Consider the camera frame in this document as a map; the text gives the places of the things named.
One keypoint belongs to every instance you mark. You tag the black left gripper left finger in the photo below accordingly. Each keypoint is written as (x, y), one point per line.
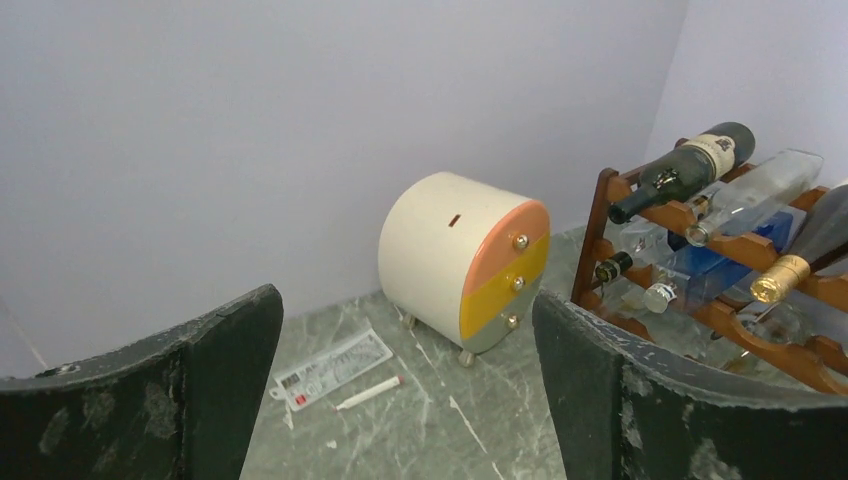
(179, 404)

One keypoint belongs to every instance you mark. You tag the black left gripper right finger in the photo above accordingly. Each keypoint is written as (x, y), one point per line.
(625, 408)

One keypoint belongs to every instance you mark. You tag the clear square glass bottle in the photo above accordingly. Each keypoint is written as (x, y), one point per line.
(749, 200)

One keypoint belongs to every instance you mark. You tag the dark green wine bottle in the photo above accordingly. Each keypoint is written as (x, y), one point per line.
(687, 169)

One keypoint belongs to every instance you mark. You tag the gold-foil dark wine bottle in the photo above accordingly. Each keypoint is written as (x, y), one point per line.
(820, 241)

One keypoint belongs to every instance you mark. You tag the small clear black-cap bottle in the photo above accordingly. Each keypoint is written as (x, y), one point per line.
(611, 268)

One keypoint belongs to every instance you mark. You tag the blue glass bottle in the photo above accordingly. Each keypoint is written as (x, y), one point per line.
(695, 275)

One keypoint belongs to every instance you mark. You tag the wooden wine rack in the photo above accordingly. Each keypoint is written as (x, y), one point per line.
(733, 327)

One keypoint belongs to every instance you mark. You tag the white marker pen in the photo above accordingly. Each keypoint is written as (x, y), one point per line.
(369, 393)

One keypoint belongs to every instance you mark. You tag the round cream drawer cabinet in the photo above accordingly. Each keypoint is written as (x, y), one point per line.
(465, 258)

